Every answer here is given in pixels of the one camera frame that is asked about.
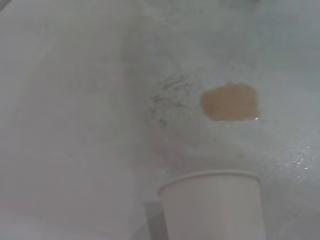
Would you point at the white paper cup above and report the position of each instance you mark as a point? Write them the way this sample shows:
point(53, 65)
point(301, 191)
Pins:
point(212, 210)

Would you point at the brown water stain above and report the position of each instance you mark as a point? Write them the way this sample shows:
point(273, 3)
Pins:
point(230, 102)

